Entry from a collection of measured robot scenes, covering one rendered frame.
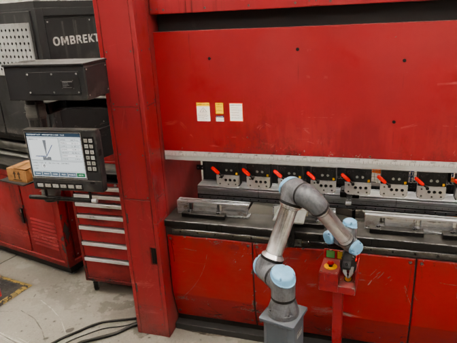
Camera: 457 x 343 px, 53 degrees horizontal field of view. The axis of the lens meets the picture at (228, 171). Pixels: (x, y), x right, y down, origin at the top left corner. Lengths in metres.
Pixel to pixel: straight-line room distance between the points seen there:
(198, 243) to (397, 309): 1.29
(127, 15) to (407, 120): 1.64
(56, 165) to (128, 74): 0.66
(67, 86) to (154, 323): 1.77
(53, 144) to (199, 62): 0.96
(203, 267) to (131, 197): 0.68
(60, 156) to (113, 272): 1.44
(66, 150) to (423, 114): 1.95
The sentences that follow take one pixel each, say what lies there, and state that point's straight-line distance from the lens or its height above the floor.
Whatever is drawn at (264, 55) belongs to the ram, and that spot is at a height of 1.91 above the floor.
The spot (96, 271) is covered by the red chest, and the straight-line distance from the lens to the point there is 3.96.
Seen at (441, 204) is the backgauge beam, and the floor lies 0.96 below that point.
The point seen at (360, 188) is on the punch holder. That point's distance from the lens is 2.81.
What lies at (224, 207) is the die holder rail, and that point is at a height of 0.94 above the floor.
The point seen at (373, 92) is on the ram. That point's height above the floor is 1.70.
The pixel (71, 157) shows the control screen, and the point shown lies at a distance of 2.67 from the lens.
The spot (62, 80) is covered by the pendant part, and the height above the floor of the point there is 1.86.
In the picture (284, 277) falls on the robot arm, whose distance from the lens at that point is 2.17.
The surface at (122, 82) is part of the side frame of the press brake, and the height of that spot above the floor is 1.80.
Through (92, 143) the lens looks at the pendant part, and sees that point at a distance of 2.57.
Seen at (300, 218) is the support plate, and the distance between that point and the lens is 2.72.
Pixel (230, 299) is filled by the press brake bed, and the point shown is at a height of 0.32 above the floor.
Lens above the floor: 2.16
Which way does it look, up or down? 19 degrees down
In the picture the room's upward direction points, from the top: 3 degrees counter-clockwise
